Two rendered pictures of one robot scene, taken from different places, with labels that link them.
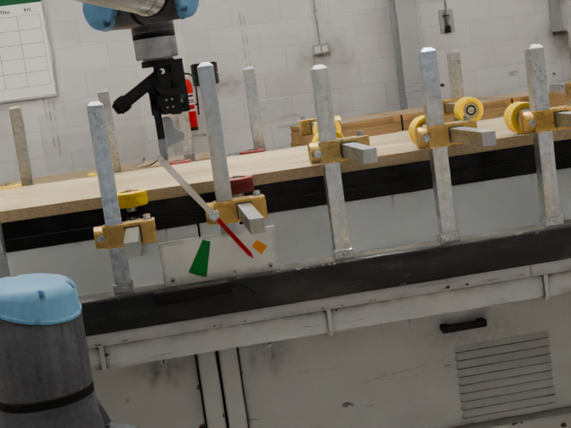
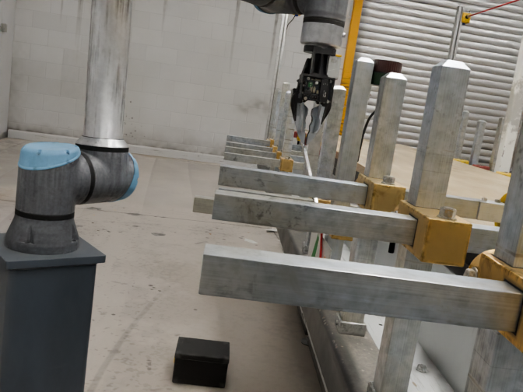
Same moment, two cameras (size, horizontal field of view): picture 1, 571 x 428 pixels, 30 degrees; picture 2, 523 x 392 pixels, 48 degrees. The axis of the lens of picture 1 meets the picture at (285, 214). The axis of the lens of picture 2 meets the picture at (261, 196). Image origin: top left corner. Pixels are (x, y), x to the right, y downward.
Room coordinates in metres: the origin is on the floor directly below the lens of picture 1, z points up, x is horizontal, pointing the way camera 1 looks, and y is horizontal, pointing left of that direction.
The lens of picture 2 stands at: (2.26, -1.09, 1.07)
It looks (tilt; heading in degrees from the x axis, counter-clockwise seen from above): 9 degrees down; 92
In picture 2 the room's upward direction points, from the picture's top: 8 degrees clockwise
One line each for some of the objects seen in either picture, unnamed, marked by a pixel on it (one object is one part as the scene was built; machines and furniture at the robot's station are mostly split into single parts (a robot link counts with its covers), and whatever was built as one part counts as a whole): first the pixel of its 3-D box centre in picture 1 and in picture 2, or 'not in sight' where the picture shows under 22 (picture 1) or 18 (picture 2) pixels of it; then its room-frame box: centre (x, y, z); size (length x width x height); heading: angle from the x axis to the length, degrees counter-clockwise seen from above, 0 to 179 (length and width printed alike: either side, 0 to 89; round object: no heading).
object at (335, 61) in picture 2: not in sight; (325, 67); (2.31, 0.64, 1.18); 0.07 x 0.07 x 0.08; 6
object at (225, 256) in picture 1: (219, 256); (317, 256); (2.34, 0.16, 0.75); 0.26 x 0.01 x 0.10; 96
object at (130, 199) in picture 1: (132, 213); not in sight; (2.50, 0.36, 0.85); 0.08 x 0.08 x 0.11
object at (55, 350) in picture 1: (31, 334); (50, 176); (1.63, 0.42, 0.79); 0.17 x 0.15 x 0.18; 59
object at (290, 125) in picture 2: not in sight; (287, 145); (2.23, 1.37, 0.89); 0.04 x 0.04 x 0.48; 6
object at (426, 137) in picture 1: (445, 134); (426, 229); (2.43, -0.39, 0.95); 0.14 x 0.06 x 0.05; 96
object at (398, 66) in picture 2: (204, 68); (386, 67); (2.42, 0.14, 1.17); 0.06 x 0.06 x 0.02
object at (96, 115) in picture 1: (111, 210); (323, 181); (2.34, 0.38, 0.89); 0.04 x 0.04 x 0.48; 6
